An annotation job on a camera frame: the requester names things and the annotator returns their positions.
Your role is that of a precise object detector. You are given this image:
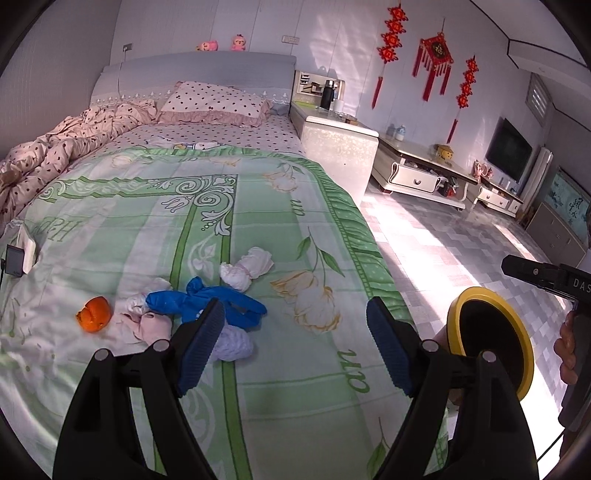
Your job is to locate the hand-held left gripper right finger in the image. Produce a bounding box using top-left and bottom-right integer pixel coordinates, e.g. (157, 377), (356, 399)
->
(366, 296), (539, 480)

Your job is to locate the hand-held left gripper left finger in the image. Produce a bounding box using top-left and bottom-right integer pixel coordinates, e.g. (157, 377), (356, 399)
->
(54, 298), (227, 480)

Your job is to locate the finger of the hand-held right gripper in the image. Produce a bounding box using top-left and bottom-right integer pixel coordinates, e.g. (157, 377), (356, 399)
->
(501, 253), (591, 298)

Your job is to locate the lavender mesh ball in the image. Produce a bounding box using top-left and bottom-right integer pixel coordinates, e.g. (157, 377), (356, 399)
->
(209, 323), (254, 364)

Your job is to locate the blue cloth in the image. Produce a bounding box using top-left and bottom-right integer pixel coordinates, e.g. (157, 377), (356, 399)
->
(145, 275), (268, 329)

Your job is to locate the pink white sock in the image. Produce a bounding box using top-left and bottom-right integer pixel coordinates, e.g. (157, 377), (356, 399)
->
(113, 290), (172, 345)

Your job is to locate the yellow bin with black liner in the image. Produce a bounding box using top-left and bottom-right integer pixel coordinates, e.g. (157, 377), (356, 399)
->
(445, 287), (536, 403)

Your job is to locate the orange peel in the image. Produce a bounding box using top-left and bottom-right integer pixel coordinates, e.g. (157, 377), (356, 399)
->
(76, 296), (114, 333)

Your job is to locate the person's right hand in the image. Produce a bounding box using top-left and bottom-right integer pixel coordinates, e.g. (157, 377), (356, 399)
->
(553, 318), (579, 385)

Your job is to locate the grey cabinet with picture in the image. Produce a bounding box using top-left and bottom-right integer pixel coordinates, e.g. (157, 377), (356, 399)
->
(526, 168), (590, 278)

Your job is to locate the white television cabinet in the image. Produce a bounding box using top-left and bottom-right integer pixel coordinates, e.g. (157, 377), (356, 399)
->
(473, 173), (527, 219)

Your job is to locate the white standing air conditioner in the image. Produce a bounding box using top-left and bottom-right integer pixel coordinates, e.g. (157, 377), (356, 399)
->
(521, 146), (554, 223)

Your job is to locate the white coffee table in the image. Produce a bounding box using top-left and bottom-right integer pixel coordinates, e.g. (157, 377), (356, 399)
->
(371, 136), (481, 214)

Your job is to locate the green floral blanket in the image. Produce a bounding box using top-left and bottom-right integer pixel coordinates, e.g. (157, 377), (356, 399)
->
(0, 147), (455, 480)

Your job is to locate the window with blind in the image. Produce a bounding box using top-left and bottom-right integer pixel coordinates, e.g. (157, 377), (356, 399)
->
(526, 73), (553, 128)

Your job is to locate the white power strip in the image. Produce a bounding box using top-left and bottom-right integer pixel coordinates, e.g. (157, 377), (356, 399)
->
(13, 226), (37, 274)

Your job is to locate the black charger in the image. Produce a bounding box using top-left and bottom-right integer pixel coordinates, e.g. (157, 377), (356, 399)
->
(3, 244), (25, 278)

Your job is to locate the white bedside cabinet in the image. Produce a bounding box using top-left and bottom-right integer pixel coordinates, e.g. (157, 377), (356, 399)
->
(289, 101), (380, 205)

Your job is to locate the polka dot bed sheet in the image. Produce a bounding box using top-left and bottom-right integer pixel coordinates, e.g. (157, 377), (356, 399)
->
(108, 114), (306, 158)

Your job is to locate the polka dot pillow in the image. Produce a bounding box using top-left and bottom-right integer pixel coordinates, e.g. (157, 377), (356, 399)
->
(156, 80), (273, 128)

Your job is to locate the pink polka dot quilt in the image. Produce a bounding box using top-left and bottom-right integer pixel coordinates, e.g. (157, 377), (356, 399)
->
(0, 99), (161, 228)

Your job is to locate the grey bed headboard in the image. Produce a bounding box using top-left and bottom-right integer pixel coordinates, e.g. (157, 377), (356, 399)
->
(89, 50), (297, 108)

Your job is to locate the wall television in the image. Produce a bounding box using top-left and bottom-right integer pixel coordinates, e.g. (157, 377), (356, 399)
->
(486, 117), (533, 184)

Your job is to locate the long red knot string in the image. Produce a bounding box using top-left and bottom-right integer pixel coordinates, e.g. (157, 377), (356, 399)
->
(371, 4), (410, 110)
(445, 55), (480, 145)

